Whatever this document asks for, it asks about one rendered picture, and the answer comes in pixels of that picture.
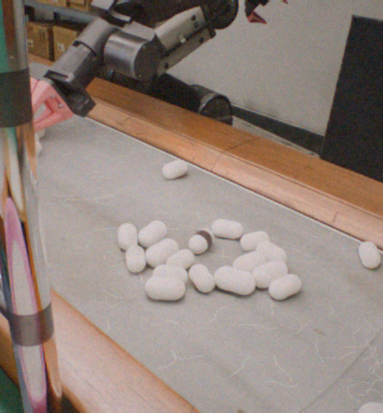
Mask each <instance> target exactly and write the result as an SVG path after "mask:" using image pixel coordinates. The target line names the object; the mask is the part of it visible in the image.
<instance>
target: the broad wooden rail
mask: <svg viewBox="0 0 383 413"><path fill-rule="evenodd" d="M86 91H87V92H88V93H89V94H90V96H91V97H92V99H93V100H94V101H95V103H96V104H97V105H96V106H95V107H94V108H93V109H92V110H91V111H90V112H89V114H88V115H87V118H90V119H92V120H94V121H96V122H99V123H100V124H103V125H105V126H108V127H111V128H113V129H115V130H117V131H119V132H121V133H122V134H125V135H127V136H130V137H132V138H135V139H137V140H139V141H141V142H144V143H146V144H147V145H149V146H152V147H154V148H157V149H158V150H162V151H164V152H166V153H168V154H171V155H173V156H175V157H176V158H178V159H181V160H183V161H185V162H188V163H191V164H193V165H195V166H198V167H199V168H201V169H203V170H204V171H208V172H210V173H212V174H214V175H217V176H219V177H220V178H224V179H226V180H228V181H230V182H232V183H235V184H237V185H239V186H241V187H244V188H245V189H247V190H248V191H251V192H253V193H255V194H259V195H262V196H264V197H266V198H268V199H270V200H272V201H274V202H275V203H277V204H280V205H282V206H284V207H287V208H290V209H292V210H294V211H297V212H298V213H300V214H302V215H304V216H307V217H309V218H311V219H313V220H315V221H319V222H320V223H323V224H325V225H327V226H329V227H330V228H333V229H335V230H337V231H338V232H343V233H345V234H347V235H348V236H351V237H353V238H355V239H356V240H358V241H360V242H373V243H374V245H375V246H376V247H377V248H378V250H380V251H381V252H383V183H380V182H377V181H375V180H373V179H370V178H367V177H365V176H364V175H361V174H359V173H357V172H354V171H348V170H345V169H344V168H341V167H339V166H336V165H334V164H331V163H328V162H327V161H325V160H322V159H318V158H316V157H313V156H310V155H306V154H304V153H302V152H299V151H296V150H294V149H292V148H289V147H286V146H284V145H281V144H278V143H276V142H273V141H271V140H269V139H265V138H261V137H259V136H255V135H253V134H250V133H248V132H245V131H244V130H241V129H238V128H235V127H233V126H230V125H228V124H222V123H219V122H217V121H215V120H212V119H210V118H208V117H205V116H203V115H201V114H198V113H195V112H191V111H187V110H185V109H182V108H179V107H177V106H175V105H172V104H170V103H168V102H165V101H162V100H156V99H153V98H152V97H150V96H147V95H144V94H142V93H139V92H137V91H135V90H130V89H127V88H124V87H121V86H119V85H116V84H114V83H112V82H107V81H104V80H102V79H99V78H97V77H95V78H94V79H93V81H92V82H91V84H90V85H88V86H87V88H86Z"/></svg>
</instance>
